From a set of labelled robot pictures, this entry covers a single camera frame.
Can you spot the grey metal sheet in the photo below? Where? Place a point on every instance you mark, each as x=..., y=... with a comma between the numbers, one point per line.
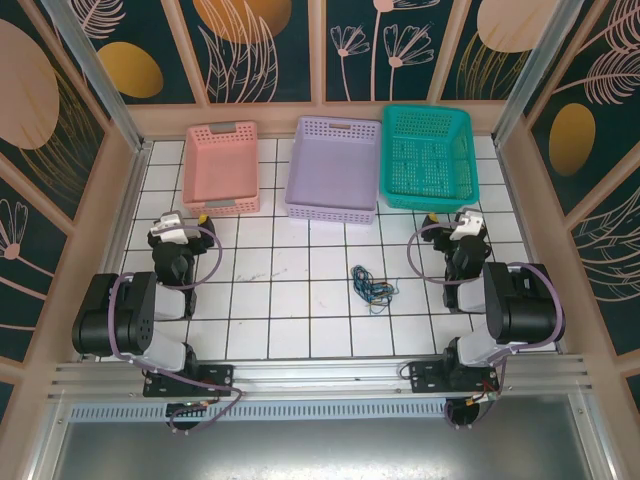
x=320, y=450

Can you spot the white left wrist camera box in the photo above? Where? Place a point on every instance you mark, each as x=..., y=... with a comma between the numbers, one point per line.
x=167, y=226

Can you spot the aluminium mounting rail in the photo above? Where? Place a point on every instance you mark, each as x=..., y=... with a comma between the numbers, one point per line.
x=320, y=372

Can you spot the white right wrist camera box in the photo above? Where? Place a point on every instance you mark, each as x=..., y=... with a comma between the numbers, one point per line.
x=469, y=225

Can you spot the pink plastic basket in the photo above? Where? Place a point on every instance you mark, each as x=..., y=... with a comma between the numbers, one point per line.
x=220, y=170

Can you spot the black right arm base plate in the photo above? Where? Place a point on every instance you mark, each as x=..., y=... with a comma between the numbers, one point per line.
x=425, y=377

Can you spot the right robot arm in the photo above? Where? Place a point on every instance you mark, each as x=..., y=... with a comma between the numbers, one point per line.
x=525, y=310

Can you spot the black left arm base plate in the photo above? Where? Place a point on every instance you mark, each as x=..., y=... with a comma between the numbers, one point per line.
x=217, y=377

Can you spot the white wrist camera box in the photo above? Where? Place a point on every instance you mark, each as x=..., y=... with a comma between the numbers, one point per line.
x=167, y=226
x=469, y=225

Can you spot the teal plastic basket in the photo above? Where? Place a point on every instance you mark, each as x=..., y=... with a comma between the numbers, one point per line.
x=430, y=160

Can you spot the aluminium frame post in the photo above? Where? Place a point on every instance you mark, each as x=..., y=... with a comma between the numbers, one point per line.
x=97, y=80
x=537, y=75

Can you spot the purple plastic basket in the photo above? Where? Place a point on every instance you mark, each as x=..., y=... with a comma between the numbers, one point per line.
x=332, y=170

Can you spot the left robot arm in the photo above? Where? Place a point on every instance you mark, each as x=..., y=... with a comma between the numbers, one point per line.
x=115, y=320

